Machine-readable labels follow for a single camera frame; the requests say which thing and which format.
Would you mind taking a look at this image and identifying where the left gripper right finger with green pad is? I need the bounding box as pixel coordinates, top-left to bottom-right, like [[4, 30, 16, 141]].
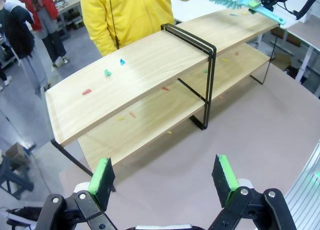
[[207, 154, 297, 230]]

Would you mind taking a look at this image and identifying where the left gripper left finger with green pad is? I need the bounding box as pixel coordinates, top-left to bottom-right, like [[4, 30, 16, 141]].
[[34, 157, 118, 230]]

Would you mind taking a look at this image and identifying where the white side table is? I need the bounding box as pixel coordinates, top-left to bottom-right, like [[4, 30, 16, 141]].
[[271, 14, 320, 86]]

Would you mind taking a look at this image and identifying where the cardboard box under table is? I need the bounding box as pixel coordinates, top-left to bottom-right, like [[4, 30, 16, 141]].
[[269, 51, 293, 72]]

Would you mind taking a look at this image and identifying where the black bag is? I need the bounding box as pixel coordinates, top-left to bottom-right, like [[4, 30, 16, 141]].
[[4, 206, 44, 227]]

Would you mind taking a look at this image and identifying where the blue metal stool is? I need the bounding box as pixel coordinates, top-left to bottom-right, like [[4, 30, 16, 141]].
[[0, 153, 35, 201]]

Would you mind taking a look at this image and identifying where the person in yellow hoodie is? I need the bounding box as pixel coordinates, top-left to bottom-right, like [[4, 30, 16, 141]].
[[79, 0, 198, 57]]

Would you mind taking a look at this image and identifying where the person with white sneakers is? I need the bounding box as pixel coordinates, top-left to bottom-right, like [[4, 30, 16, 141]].
[[0, 61, 13, 92]]

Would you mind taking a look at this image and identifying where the background workbench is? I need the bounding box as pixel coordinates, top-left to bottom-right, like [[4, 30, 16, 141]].
[[54, 0, 85, 41]]

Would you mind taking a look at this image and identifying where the person in red jacket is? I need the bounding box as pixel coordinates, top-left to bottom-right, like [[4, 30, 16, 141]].
[[12, 0, 69, 67]]

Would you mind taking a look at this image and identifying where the black robot cable hose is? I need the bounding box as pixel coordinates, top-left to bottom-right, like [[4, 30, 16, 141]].
[[292, 0, 320, 21]]

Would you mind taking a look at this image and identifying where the aluminium table edge rail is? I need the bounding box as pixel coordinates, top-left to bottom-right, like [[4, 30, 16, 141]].
[[284, 139, 320, 230]]

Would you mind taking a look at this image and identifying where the wooden two-tier shelf black frame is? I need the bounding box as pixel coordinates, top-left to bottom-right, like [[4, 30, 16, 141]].
[[44, 7, 280, 191]]

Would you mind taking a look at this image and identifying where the black lanyard cord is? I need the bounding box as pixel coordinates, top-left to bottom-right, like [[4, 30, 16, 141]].
[[107, 0, 120, 51]]

